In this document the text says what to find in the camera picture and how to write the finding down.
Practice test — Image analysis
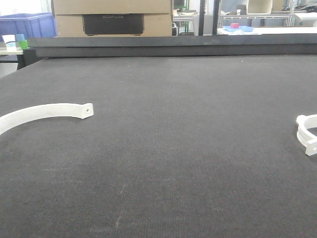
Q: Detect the pink cube block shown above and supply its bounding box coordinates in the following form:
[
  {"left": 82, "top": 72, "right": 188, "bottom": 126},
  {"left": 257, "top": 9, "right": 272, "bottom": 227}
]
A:
[{"left": 230, "top": 23, "right": 239, "bottom": 29}]

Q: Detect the white PVC pipe clamp ring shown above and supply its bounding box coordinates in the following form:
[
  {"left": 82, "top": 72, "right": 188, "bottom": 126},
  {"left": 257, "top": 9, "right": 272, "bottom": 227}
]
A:
[{"left": 296, "top": 114, "right": 317, "bottom": 157}]

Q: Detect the large cardboard box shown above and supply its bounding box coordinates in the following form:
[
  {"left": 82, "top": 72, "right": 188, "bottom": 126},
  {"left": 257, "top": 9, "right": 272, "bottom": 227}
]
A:
[{"left": 52, "top": 0, "right": 173, "bottom": 37}]

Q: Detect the green plastic cup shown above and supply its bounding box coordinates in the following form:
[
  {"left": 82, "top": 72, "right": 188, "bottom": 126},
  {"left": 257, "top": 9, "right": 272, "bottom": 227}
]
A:
[{"left": 18, "top": 40, "right": 28, "bottom": 50}]

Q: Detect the white curved PVC clamp half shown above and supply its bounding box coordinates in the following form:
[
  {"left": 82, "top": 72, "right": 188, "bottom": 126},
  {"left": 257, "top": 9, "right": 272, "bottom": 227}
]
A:
[{"left": 0, "top": 103, "right": 94, "bottom": 134}]

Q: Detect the white paper cup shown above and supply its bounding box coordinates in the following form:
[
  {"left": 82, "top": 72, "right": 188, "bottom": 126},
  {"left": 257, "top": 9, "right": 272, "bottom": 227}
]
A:
[{"left": 2, "top": 34, "right": 16, "bottom": 52}]

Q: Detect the blue plastic crate background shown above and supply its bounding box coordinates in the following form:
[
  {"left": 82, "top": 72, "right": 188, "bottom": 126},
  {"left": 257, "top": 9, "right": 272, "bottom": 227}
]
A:
[{"left": 0, "top": 12, "right": 57, "bottom": 42}]

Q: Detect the blue tray on far table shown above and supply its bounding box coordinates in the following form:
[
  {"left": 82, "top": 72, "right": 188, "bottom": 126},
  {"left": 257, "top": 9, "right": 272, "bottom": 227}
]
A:
[{"left": 223, "top": 25, "right": 254, "bottom": 32}]

